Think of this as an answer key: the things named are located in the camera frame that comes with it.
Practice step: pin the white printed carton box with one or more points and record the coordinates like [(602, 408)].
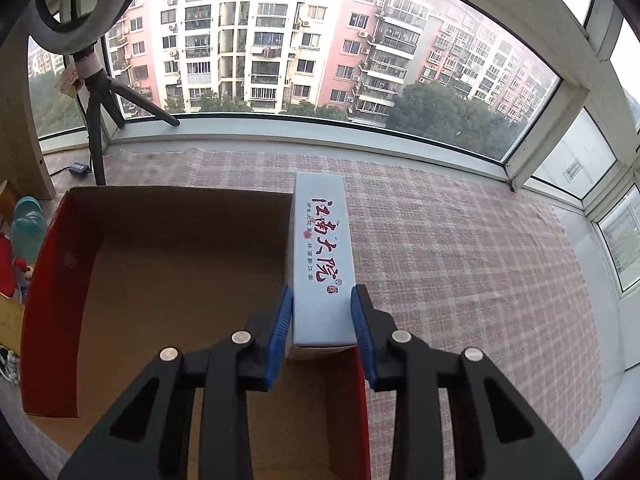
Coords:
[(321, 265)]

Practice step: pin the pink checkered tablecloth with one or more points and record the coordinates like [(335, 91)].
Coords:
[(450, 280)]

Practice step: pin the teal plastic bottle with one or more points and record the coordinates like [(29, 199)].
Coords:
[(27, 227)]

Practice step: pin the wooden board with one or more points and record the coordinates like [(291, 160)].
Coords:
[(22, 110)]

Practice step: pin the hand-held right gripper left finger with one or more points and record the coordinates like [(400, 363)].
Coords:
[(278, 337)]

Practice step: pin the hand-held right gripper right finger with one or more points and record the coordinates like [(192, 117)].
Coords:
[(363, 340)]

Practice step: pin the black tripod stand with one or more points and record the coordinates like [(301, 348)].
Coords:
[(102, 110)]

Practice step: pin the red cardboard box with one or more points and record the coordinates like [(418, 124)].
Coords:
[(165, 320)]

